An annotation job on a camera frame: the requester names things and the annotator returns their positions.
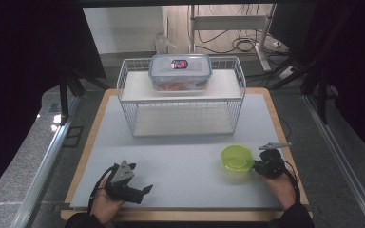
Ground grey table mat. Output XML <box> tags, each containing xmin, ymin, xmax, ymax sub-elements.
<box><xmin>70</xmin><ymin>93</ymin><xmax>296</xmax><ymax>211</ymax></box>

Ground black metal stand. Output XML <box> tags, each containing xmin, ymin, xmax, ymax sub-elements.
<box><xmin>58</xmin><ymin>65</ymin><xmax>109</xmax><ymax>126</ymax></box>
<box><xmin>270</xmin><ymin>58</ymin><xmax>331</xmax><ymax>125</ymax></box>

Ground white power strip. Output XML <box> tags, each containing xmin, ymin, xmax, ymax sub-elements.
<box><xmin>279</xmin><ymin>66</ymin><xmax>298</xmax><ymax>80</ymax></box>

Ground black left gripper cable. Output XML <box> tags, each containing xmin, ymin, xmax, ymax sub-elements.
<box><xmin>87</xmin><ymin>164</ymin><xmax>120</xmax><ymax>215</ymax></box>

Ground person's left hand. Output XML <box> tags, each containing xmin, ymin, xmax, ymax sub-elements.
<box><xmin>89</xmin><ymin>177</ymin><xmax>126</xmax><ymax>226</ymax></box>

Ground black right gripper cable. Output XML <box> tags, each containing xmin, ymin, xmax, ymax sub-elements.
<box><xmin>283</xmin><ymin>160</ymin><xmax>300</xmax><ymax>204</ymax></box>

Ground black curtain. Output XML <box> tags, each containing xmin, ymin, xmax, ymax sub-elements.
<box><xmin>310</xmin><ymin>0</ymin><xmax>365</xmax><ymax>160</ymax></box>
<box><xmin>0</xmin><ymin>0</ymin><xmax>107</xmax><ymax>204</ymax></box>

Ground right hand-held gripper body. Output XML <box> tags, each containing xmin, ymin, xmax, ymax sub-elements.
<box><xmin>258</xmin><ymin>142</ymin><xmax>293</xmax><ymax>180</ymax></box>

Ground black floor cables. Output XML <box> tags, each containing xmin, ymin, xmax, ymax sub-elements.
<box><xmin>196</xmin><ymin>28</ymin><xmax>291</xmax><ymax>55</ymax></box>

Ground person's right hand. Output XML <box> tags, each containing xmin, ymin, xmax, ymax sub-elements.
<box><xmin>259</xmin><ymin>172</ymin><xmax>298</xmax><ymax>212</ymax></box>

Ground green plastic bowl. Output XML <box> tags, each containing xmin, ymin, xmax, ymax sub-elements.
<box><xmin>220</xmin><ymin>143</ymin><xmax>256</xmax><ymax>174</ymax></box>

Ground black floor frame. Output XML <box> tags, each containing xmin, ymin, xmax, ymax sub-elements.
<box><xmin>62</xmin><ymin>125</ymin><xmax>86</xmax><ymax>148</ymax></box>

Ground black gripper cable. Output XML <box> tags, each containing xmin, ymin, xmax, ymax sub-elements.
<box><xmin>283</xmin><ymin>160</ymin><xmax>300</xmax><ymax>204</ymax></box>
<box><xmin>87</xmin><ymin>164</ymin><xmax>120</xmax><ymax>215</ymax></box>

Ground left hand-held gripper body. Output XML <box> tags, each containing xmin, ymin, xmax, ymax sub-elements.
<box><xmin>104</xmin><ymin>160</ymin><xmax>145</xmax><ymax>205</ymax></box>

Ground white wire shelf rack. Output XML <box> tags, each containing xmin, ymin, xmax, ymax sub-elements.
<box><xmin>116</xmin><ymin>56</ymin><xmax>247</xmax><ymax>138</ymax></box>

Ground clear plastic bottle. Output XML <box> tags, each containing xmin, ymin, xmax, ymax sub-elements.
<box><xmin>154</xmin><ymin>31</ymin><xmax>178</xmax><ymax>59</ymax></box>

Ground white desk frame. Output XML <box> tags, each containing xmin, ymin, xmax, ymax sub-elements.
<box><xmin>188</xmin><ymin>4</ymin><xmax>277</xmax><ymax>72</ymax></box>

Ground clear plastic food container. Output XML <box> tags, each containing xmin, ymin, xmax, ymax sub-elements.
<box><xmin>147</xmin><ymin>53</ymin><xmax>213</xmax><ymax>93</ymax></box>

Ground aluminium rail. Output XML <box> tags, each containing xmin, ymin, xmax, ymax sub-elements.
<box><xmin>10</xmin><ymin>96</ymin><xmax>82</xmax><ymax>228</ymax></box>
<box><xmin>301</xmin><ymin>94</ymin><xmax>365</xmax><ymax>228</ymax></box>

